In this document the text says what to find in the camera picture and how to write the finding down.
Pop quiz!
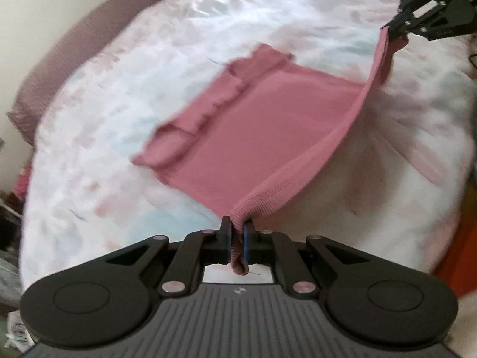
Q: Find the floral fleece blanket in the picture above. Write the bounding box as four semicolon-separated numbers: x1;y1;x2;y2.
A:
18;0;477;288

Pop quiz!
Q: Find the pink turtleneck sweater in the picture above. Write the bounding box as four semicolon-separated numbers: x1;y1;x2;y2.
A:
131;26;408;277

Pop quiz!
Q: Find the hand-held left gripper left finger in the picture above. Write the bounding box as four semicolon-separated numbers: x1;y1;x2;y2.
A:
95;215;234;297

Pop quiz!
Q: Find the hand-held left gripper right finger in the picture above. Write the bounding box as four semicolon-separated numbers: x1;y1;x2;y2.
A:
242;218;374;296

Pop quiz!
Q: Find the mauve pillow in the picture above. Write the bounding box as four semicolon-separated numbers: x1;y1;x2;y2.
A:
5;0;166;147

